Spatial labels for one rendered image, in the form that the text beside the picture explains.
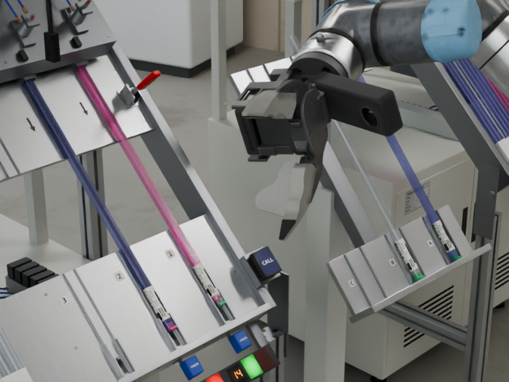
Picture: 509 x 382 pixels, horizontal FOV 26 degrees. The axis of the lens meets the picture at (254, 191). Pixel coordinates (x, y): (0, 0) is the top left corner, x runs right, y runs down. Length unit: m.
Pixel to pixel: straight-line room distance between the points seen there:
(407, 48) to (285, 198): 0.23
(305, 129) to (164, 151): 0.85
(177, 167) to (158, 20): 3.44
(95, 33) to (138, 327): 0.52
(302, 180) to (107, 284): 0.70
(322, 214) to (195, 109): 2.94
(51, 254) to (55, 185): 1.91
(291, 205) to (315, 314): 1.05
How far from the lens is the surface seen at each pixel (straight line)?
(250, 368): 1.86
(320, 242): 2.11
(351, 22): 1.29
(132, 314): 1.78
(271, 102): 1.08
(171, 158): 1.96
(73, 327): 1.73
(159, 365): 1.74
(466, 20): 1.25
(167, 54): 5.39
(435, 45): 1.25
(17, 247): 2.39
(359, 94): 1.15
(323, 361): 2.22
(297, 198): 1.14
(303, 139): 1.15
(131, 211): 3.99
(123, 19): 5.48
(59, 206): 4.07
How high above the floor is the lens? 1.67
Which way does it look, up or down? 24 degrees down
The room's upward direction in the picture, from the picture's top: straight up
